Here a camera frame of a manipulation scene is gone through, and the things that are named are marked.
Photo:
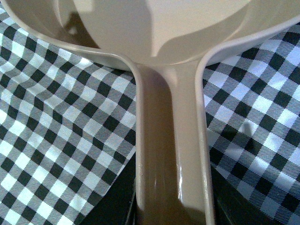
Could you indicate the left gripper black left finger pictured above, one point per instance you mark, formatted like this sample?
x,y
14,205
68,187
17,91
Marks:
x,y
118,206

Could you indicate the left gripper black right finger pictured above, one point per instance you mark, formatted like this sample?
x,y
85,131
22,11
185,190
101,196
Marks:
x,y
231,207

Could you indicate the beige plastic dustpan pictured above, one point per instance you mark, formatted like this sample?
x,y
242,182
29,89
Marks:
x,y
166,44

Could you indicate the black white checkered bed sheet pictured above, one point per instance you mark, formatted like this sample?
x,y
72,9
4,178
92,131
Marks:
x,y
68,127

